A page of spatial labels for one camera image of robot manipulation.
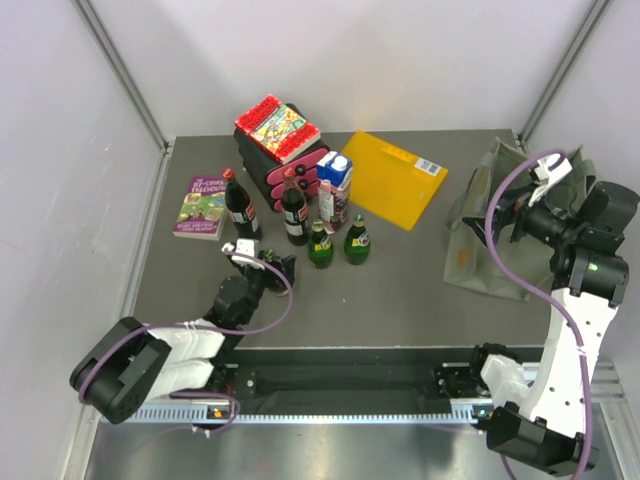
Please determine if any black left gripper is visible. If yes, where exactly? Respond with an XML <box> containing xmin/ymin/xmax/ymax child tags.
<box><xmin>239</xmin><ymin>250</ymin><xmax>295</xmax><ymax>325</ymax></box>

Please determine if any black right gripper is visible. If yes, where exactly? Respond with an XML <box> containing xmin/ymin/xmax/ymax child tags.
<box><xmin>462</xmin><ymin>179</ymin><xmax>582</xmax><ymax>248</ymax></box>

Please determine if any green perrier bottle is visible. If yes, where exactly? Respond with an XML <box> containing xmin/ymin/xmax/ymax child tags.
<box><xmin>261</xmin><ymin>249</ymin><xmax>296</xmax><ymax>296</ymax></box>
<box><xmin>307</xmin><ymin>219</ymin><xmax>334</xmax><ymax>269</ymax></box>
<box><xmin>343</xmin><ymin>214</ymin><xmax>371</xmax><ymax>265</ymax></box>

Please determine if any green canvas bag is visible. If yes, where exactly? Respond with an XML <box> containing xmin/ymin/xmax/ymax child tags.
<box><xmin>443</xmin><ymin>139</ymin><xmax>596</xmax><ymax>301</ymax></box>

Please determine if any cola bottle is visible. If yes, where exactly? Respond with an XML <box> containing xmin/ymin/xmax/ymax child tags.
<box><xmin>222</xmin><ymin>168</ymin><xmax>262</xmax><ymax>240</ymax></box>
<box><xmin>281</xmin><ymin>168</ymin><xmax>309</xmax><ymax>246</ymax></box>

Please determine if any grape juice carton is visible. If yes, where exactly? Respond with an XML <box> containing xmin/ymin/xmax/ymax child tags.
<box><xmin>316</xmin><ymin>151</ymin><xmax>353</xmax><ymax>233</ymax></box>

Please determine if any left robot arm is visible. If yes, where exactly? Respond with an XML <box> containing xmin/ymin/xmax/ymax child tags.
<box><xmin>69</xmin><ymin>250</ymin><xmax>297</xmax><ymax>424</ymax></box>

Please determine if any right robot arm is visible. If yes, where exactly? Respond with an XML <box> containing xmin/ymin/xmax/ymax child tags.
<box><xmin>466</xmin><ymin>181</ymin><xmax>639</xmax><ymax>479</ymax></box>

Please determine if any black pink drawer unit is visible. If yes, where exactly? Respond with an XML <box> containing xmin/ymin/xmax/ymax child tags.
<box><xmin>233</xmin><ymin>103</ymin><xmax>329</xmax><ymax>211</ymax></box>

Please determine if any yellow plastic folder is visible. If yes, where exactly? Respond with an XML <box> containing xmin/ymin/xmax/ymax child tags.
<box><xmin>342</xmin><ymin>131</ymin><xmax>448</xmax><ymax>231</ymax></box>

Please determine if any purple treehouse book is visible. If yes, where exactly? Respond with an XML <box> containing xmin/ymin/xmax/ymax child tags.
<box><xmin>173</xmin><ymin>176</ymin><xmax>226</xmax><ymax>241</ymax></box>

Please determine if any red treehouse book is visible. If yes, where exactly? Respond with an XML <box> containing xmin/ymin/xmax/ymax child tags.
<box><xmin>235</xmin><ymin>95</ymin><xmax>321</xmax><ymax>164</ymax></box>

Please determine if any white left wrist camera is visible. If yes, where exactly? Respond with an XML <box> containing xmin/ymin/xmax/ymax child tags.
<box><xmin>221</xmin><ymin>238</ymin><xmax>264</xmax><ymax>270</ymax></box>

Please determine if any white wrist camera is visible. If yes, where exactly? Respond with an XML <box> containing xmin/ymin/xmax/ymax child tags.
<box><xmin>528</xmin><ymin>153</ymin><xmax>572</xmax><ymax>207</ymax></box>
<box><xmin>221</xmin><ymin>238</ymin><xmax>264</xmax><ymax>270</ymax></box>

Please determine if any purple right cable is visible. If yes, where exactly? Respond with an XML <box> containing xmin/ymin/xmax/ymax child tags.
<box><xmin>484</xmin><ymin>148</ymin><xmax>594</xmax><ymax>480</ymax></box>

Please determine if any purple cable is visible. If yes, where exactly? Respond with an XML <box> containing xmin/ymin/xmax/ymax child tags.
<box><xmin>78</xmin><ymin>249</ymin><xmax>296</xmax><ymax>441</ymax></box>
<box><xmin>484</xmin><ymin>148</ymin><xmax>594</xmax><ymax>480</ymax></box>

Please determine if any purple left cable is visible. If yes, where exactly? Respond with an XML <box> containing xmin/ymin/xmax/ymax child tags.
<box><xmin>78</xmin><ymin>249</ymin><xmax>296</xmax><ymax>441</ymax></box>

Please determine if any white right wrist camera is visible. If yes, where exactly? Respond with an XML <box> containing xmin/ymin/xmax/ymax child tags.
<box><xmin>528</xmin><ymin>153</ymin><xmax>572</xmax><ymax>207</ymax></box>

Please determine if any slotted cable duct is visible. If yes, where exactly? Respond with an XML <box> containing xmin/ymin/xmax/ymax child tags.
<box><xmin>134</xmin><ymin>402</ymin><xmax>496</xmax><ymax>425</ymax></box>

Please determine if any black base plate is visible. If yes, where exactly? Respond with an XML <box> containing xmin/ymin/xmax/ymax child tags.
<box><xmin>199</xmin><ymin>347</ymin><xmax>546</xmax><ymax>414</ymax></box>

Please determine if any aluminium front rail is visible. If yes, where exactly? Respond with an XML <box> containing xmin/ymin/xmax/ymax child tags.
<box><xmin>591</xmin><ymin>361</ymin><xmax>626</xmax><ymax>403</ymax></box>

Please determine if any aluminium frame post right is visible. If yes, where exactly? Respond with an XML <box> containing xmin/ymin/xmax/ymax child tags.
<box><xmin>516</xmin><ymin>0</ymin><xmax>612</xmax><ymax>146</ymax></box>

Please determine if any aluminium frame post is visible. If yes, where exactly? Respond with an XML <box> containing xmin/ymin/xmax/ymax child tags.
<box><xmin>71</xmin><ymin>0</ymin><xmax>170</xmax><ymax>154</ymax></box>
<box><xmin>516</xmin><ymin>0</ymin><xmax>612</xmax><ymax>146</ymax></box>

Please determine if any aluminium frame post left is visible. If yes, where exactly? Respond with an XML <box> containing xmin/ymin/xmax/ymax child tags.
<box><xmin>71</xmin><ymin>0</ymin><xmax>170</xmax><ymax>154</ymax></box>

